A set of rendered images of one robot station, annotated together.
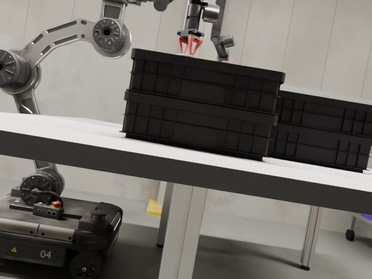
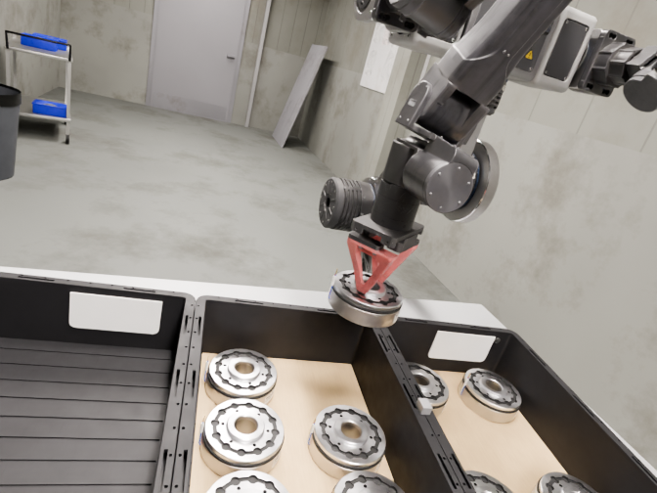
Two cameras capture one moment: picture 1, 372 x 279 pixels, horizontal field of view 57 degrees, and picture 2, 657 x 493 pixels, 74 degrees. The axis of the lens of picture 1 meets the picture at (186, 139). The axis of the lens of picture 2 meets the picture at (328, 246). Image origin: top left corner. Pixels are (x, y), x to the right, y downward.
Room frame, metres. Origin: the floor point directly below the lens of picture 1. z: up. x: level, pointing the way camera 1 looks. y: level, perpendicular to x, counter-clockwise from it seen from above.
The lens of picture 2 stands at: (1.14, -0.45, 1.30)
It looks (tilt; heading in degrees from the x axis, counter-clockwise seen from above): 22 degrees down; 70
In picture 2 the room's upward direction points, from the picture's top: 16 degrees clockwise
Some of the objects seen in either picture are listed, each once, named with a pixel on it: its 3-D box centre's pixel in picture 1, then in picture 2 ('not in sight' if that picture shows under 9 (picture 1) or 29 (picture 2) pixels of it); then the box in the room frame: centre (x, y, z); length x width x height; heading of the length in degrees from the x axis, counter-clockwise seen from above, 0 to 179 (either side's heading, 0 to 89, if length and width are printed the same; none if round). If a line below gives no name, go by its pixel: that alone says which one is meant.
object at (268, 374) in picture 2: not in sight; (243, 371); (1.25, 0.07, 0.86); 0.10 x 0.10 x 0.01
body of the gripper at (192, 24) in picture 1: (191, 27); (394, 209); (1.39, 0.05, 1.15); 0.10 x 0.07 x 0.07; 43
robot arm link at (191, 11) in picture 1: (195, 13); (411, 166); (1.39, 0.05, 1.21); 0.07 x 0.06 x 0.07; 93
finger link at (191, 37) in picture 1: (190, 45); (374, 259); (1.39, 0.05, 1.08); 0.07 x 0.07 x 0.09; 43
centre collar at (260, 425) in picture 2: not in sight; (245, 425); (1.24, -0.04, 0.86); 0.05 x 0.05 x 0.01
